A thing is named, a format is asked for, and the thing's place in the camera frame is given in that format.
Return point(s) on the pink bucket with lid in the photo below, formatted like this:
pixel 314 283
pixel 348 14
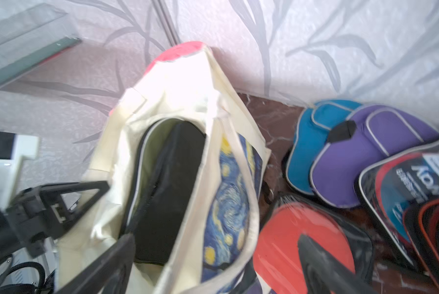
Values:
pixel 179 79

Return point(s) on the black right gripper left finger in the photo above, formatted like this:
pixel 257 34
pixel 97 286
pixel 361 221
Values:
pixel 108 274

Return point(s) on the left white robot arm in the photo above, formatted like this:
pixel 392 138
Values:
pixel 20 273

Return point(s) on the green paddle case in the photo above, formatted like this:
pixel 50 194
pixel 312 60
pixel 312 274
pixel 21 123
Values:
pixel 147 153

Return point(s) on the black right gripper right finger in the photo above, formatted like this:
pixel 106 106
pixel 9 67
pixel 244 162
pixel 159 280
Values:
pixel 324 274

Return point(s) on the aluminium cage frame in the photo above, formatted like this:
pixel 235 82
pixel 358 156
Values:
pixel 166 21

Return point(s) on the clear plastic wall tray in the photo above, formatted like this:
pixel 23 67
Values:
pixel 32 37

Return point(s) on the clear case red paddle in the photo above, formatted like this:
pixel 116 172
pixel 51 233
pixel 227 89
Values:
pixel 275 267

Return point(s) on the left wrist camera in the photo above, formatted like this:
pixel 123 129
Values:
pixel 14 150

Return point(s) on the blue paddle case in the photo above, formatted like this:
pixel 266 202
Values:
pixel 310 135

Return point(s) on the black zipper paddle case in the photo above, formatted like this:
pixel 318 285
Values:
pixel 157 220

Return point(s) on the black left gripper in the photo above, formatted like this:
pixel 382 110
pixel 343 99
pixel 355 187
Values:
pixel 47 211

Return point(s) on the red trimmed paddle case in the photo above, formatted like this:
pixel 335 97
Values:
pixel 421 223

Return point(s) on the clear paddle case teal paddle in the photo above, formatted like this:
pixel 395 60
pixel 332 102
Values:
pixel 389 187

